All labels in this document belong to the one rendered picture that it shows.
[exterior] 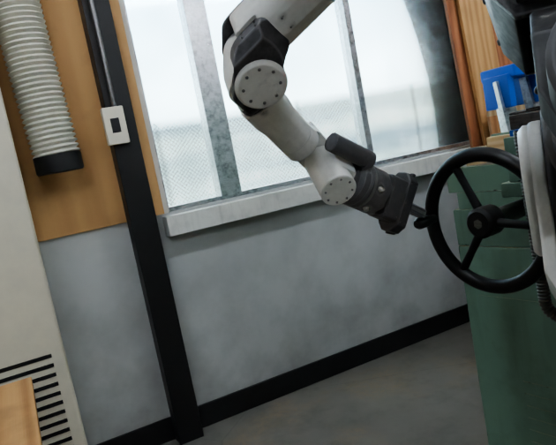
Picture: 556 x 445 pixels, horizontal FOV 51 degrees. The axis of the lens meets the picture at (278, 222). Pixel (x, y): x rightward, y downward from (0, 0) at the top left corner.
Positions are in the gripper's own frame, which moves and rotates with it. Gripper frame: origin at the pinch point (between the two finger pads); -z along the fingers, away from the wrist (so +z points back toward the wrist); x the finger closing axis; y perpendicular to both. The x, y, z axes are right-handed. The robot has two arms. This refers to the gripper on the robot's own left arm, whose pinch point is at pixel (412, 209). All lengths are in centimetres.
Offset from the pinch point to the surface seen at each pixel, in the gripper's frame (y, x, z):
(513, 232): -4.2, 3.6, -27.2
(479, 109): 97, 78, -119
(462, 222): 9.2, 4.2, -25.9
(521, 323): -5.2, -14.8, -37.5
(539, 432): -9, -37, -50
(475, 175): 4.7, 14.3, -20.5
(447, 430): 42, -54, -86
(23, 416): 56, -70, 45
